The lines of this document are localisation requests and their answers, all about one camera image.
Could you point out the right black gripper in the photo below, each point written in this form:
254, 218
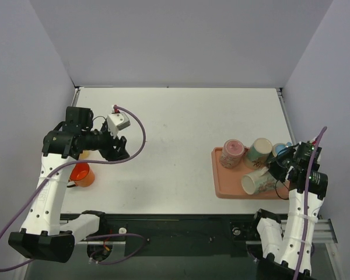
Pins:
279, 168

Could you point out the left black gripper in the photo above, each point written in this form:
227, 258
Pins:
112, 146

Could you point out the yellow mug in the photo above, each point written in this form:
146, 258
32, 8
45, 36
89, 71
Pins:
84, 155

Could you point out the cream seahorse pattern mug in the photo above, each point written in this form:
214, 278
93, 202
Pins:
258, 181

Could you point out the orange mug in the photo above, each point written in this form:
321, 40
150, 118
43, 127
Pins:
81, 176

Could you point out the pink ghost pattern mug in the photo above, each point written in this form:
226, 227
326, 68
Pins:
232, 153

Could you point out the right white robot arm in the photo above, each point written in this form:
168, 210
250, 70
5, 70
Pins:
286, 250

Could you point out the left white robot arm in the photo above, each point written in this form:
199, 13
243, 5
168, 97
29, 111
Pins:
41, 236

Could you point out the blue mug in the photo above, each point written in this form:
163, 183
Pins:
279, 147

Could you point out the salmon pink tray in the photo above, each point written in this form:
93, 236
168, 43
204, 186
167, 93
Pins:
228, 182

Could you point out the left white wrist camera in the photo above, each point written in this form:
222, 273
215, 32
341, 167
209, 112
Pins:
117, 122

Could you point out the aluminium frame rail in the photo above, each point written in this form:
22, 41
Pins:
324, 232

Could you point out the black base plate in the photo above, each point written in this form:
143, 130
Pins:
176, 235

